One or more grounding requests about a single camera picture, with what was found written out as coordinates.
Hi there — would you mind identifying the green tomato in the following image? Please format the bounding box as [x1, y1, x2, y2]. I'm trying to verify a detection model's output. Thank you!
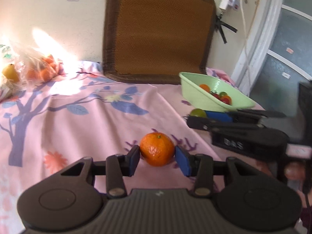
[219, 91, 227, 97]
[189, 108, 207, 118]

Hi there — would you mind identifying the small orange tomato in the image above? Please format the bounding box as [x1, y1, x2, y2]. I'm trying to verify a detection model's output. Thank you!
[199, 84, 211, 93]

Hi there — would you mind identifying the orange tangerine with wrinkled skin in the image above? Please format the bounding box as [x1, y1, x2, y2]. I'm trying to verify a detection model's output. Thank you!
[139, 132, 175, 167]

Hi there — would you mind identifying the red tomato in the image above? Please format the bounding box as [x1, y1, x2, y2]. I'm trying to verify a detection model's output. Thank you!
[211, 92, 220, 100]
[220, 97, 232, 105]

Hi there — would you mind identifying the orange round tomato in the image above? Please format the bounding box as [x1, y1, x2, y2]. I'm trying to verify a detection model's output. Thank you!
[220, 95, 232, 105]

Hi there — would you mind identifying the person's right hand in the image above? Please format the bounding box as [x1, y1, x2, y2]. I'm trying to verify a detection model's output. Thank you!
[284, 162, 306, 181]

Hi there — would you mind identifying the green tomato in basin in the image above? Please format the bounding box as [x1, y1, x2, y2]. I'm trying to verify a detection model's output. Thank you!
[219, 91, 227, 97]

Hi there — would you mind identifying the light green plastic basin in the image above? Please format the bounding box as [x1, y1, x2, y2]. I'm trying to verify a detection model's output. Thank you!
[179, 72, 256, 112]

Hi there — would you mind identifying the white framed glass door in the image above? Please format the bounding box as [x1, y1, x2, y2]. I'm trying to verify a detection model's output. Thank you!
[230, 0, 312, 140]

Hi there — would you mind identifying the pink floral tablecloth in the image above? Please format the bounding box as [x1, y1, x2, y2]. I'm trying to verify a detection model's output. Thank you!
[1, 61, 311, 233]

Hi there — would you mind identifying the brown woven seat cushion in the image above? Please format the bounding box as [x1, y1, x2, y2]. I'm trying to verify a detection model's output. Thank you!
[102, 0, 216, 85]

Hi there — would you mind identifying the plastic bag of oranges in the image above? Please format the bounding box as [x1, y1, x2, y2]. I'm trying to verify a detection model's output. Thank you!
[15, 53, 63, 85]

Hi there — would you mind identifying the yellow pear fruit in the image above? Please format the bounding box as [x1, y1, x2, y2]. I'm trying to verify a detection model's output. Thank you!
[2, 64, 20, 83]

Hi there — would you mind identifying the white plastic bag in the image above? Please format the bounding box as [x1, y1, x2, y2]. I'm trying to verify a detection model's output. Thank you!
[1, 43, 24, 101]

